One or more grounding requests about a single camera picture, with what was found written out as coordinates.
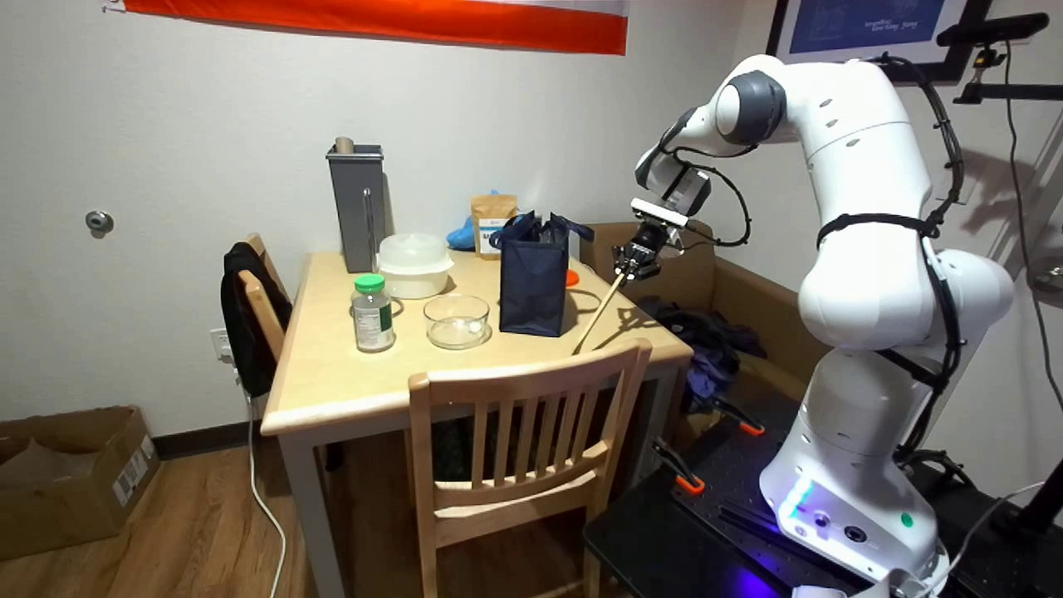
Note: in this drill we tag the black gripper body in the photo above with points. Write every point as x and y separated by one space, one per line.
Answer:
650 247

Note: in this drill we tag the wooden spatula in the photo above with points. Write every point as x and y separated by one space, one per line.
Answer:
598 318

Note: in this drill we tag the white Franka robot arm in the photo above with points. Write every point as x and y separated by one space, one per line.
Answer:
865 300

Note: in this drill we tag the navy blue tote bag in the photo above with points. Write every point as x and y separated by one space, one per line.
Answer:
533 287

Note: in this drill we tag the blue plastic bag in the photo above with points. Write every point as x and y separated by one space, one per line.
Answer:
458 235

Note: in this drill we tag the orange round lid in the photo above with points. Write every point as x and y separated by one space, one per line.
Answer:
571 276

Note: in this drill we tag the dark grey garment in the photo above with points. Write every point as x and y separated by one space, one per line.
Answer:
697 327

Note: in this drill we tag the tan couch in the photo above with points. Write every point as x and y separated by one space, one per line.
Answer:
764 309

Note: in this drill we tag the blue purple cloth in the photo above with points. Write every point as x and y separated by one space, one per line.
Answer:
710 382

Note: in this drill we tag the brown paper pouch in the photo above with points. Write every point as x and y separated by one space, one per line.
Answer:
494 221

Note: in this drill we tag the orange black clamp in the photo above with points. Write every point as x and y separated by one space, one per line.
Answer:
745 423
688 478

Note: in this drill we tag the wooden slat-back chair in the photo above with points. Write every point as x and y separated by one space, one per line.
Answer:
520 443

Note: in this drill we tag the white round bowl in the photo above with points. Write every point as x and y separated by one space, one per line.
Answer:
413 268

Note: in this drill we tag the green-capped clear bottle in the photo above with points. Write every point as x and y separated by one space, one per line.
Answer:
374 318

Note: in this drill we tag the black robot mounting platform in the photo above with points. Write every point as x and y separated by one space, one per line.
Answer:
665 543

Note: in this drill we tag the tall grey bin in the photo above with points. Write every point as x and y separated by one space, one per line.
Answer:
355 212

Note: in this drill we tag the blue framed poster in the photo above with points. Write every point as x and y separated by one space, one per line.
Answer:
865 20

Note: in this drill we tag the brown cardboard box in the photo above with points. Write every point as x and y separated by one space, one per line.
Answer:
66 478

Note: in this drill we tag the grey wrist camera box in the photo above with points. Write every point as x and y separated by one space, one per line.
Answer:
661 215

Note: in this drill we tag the red orange wall banner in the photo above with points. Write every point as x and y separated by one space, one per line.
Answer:
375 17

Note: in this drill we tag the black camera tripod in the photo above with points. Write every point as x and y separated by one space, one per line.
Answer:
999 28

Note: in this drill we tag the round metal wall knob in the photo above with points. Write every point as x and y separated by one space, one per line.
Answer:
96 223

